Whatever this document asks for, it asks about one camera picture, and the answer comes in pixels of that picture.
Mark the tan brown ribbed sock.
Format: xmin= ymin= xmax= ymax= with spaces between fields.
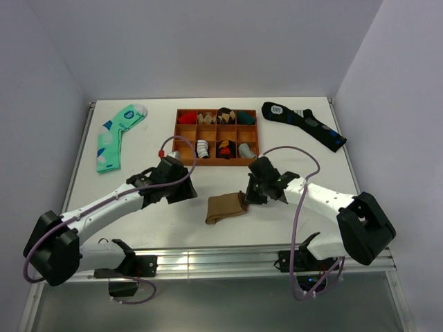
xmin=205 ymin=191 xmax=249 ymax=225

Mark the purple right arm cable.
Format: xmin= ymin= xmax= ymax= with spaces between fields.
xmin=257 ymin=145 xmax=345 ymax=301

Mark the orange compartment tray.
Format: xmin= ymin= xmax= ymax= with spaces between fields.
xmin=172 ymin=109 xmax=260 ymax=166

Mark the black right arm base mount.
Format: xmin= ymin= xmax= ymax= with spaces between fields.
xmin=273 ymin=250 xmax=337 ymax=292

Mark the aluminium table edge rail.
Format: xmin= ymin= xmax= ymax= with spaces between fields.
xmin=55 ymin=98 xmax=394 ymax=277

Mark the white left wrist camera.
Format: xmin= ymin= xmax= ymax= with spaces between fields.
xmin=158 ymin=149 xmax=181 ymax=160

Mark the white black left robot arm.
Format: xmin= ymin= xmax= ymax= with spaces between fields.
xmin=24 ymin=156 xmax=197 ymax=286

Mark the white striped rolled sock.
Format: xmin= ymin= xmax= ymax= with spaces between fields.
xmin=196 ymin=140 xmax=210 ymax=159

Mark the mint green patterned sock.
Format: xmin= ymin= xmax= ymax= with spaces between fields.
xmin=96 ymin=104 xmax=147 ymax=174

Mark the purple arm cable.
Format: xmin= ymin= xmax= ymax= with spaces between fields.
xmin=257 ymin=145 xmax=345 ymax=301
xmin=21 ymin=136 xmax=199 ymax=306

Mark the beige argyle rolled sock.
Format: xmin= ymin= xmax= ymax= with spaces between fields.
xmin=197 ymin=111 xmax=217 ymax=125

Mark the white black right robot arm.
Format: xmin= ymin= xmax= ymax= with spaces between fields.
xmin=245 ymin=156 xmax=397 ymax=270

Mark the brown argyle rolled sock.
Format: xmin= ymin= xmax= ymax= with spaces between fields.
xmin=216 ymin=107 xmax=236 ymax=125

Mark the black blue patterned sock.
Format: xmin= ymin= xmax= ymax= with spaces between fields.
xmin=262 ymin=102 xmax=347 ymax=152

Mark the black red argyle rolled sock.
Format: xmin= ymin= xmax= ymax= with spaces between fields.
xmin=216 ymin=140 xmax=236 ymax=160

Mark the grey rolled sock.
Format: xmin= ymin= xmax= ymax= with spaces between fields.
xmin=238 ymin=142 xmax=257 ymax=159

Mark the dark teal rolled sock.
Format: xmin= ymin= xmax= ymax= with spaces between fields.
xmin=237 ymin=111 xmax=256 ymax=125

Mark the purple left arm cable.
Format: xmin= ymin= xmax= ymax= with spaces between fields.
xmin=21 ymin=136 xmax=199 ymax=306

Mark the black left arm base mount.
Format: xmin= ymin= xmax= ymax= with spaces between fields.
xmin=93 ymin=255 xmax=157 ymax=305

